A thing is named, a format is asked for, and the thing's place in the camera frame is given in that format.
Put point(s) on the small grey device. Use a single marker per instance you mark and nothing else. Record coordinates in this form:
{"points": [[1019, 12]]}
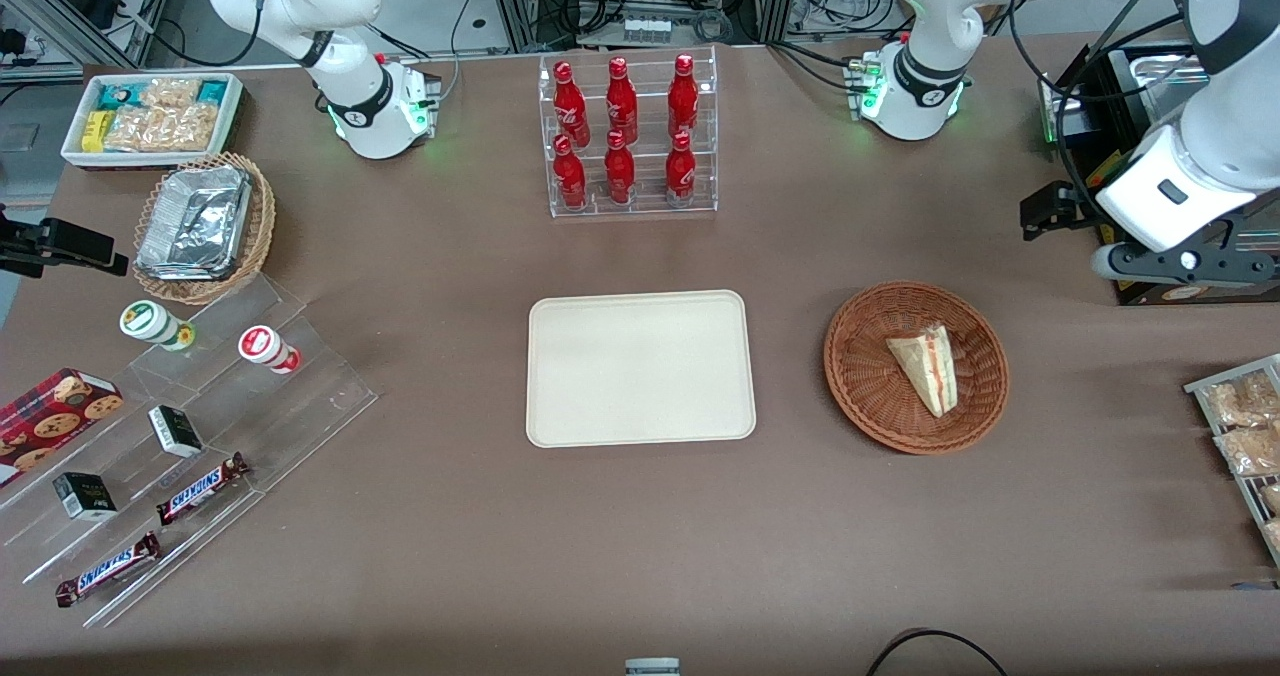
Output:
{"points": [[652, 667]]}

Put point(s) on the teal snack packet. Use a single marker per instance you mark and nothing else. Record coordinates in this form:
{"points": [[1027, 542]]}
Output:
{"points": [[212, 91], [120, 96]]}

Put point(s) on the red lid yogurt cup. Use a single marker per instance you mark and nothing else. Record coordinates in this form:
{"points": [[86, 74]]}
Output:
{"points": [[265, 346]]}

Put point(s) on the red tartan cookie box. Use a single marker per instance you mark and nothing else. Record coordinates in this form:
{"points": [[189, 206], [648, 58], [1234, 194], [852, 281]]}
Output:
{"points": [[55, 418]]}

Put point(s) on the beige plastic tray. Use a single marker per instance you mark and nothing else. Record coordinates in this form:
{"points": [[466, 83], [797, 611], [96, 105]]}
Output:
{"points": [[640, 368]]}

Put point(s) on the Snickers bar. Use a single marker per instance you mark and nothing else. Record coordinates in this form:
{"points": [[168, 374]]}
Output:
{"points": [[203, 489], [108, 569]]}

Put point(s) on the green lid yogurt cup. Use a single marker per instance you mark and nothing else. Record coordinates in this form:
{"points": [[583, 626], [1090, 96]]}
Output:
{"points": [[150, 322]]}

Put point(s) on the clear pastry bag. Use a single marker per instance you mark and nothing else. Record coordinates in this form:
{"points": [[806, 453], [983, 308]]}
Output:
{"points": [[1272, 498], [1250, 451], [1274, 536], [1240, 401]]}

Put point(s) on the wrapped triangle sandwich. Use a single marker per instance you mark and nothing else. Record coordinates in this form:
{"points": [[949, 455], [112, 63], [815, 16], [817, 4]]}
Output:
{"points": [[928, 366]]}

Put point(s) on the clear acrylic bottle rack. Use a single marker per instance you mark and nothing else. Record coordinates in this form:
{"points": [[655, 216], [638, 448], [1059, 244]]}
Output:
{"points": [[645, 131]]}

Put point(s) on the clear cracker bag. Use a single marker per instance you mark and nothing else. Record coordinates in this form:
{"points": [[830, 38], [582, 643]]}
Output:
{"points": [[165, 129], [170, 92]]}

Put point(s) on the yellow snack packet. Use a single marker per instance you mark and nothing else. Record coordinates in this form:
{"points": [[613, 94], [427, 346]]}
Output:
{"points": [[95, 131]]}

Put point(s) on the round brown wicker basket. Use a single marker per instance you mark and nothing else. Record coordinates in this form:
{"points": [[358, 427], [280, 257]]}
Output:
{"points": [[865, 376]]}

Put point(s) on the white snack bin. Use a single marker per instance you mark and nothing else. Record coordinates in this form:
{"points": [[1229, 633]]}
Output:
{"points": [[232, 121]]}

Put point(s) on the stack of foil trays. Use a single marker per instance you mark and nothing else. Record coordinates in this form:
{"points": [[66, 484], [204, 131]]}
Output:
{"points": [[195, 221]]}

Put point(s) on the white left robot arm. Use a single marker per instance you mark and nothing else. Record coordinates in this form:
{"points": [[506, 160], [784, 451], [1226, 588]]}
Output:
{"points": [[930, 16]]}

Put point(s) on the steel tray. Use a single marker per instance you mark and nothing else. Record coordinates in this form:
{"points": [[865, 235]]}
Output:
{"points": [[1160, 66]]}

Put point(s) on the white tray of snack bags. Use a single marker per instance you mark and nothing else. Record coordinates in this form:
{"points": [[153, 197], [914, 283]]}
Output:
{"points": [[1205, 388]]}

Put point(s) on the small black box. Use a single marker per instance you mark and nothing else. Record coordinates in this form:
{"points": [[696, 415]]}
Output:
{"points": [[176, 431], [85, 496]]}

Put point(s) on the red cola bottle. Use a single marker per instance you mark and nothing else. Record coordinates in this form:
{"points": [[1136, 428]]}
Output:
{"points": [[571, 106], [620, 172], [683, 101], [622, 106], [570, 178], [680, 171]]}

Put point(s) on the clear acrylic stepped shelf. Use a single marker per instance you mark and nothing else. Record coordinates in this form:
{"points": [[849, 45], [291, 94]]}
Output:
{"points": [[300, 406]]}

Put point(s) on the oval light wicker basket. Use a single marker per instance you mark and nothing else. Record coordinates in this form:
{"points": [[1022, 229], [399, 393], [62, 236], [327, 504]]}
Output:
{"points": [[262, 221]]}

